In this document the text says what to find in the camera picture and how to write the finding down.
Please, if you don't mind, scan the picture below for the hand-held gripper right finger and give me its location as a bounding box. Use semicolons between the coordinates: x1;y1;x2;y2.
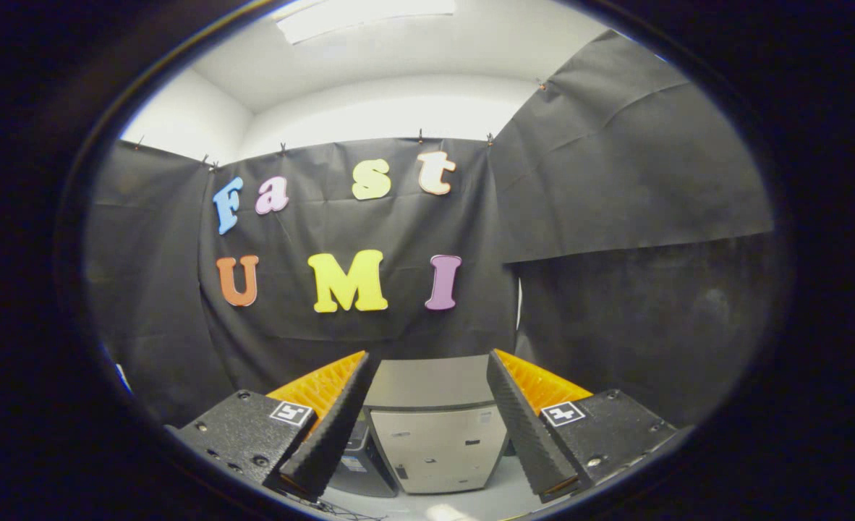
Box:
487;349;678;504

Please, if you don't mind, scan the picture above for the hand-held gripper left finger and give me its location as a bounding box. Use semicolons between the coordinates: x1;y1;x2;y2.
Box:
171;351;379;501

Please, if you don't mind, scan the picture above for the dark grey washing machine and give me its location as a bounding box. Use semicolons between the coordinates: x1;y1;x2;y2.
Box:
326;405;399;499

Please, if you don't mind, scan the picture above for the light grey cabinet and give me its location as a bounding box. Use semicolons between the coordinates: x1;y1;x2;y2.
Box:
362;355;511;495

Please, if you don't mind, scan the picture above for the row of cloth clips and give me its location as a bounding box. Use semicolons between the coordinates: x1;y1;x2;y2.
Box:
132;78;548;173

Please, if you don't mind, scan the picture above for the ceiling light panel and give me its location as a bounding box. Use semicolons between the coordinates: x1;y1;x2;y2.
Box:
272;0;457;44

